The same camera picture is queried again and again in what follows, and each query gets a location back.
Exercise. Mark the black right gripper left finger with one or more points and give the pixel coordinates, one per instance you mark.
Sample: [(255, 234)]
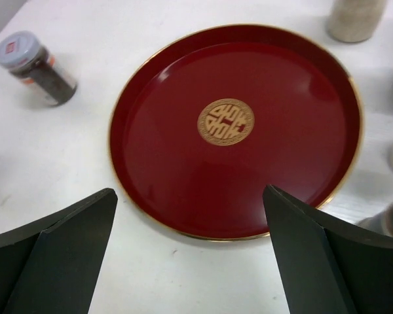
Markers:
[(51, 265)]

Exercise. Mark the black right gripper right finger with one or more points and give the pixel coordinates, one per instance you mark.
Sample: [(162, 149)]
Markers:
[(328, 265)]

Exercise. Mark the small black-lid spice bottle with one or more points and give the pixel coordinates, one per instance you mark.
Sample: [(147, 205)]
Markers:
[(381, 223)]

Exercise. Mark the white-lid dark sauce jar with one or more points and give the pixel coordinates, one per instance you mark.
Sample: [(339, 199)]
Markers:
[(24, 56)]

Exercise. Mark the clear-lid pale spice grinder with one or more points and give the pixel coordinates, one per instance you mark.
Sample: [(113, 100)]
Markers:
[(355, 21)]

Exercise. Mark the red round tray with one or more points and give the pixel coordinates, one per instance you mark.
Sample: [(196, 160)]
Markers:
[(212, 118)]

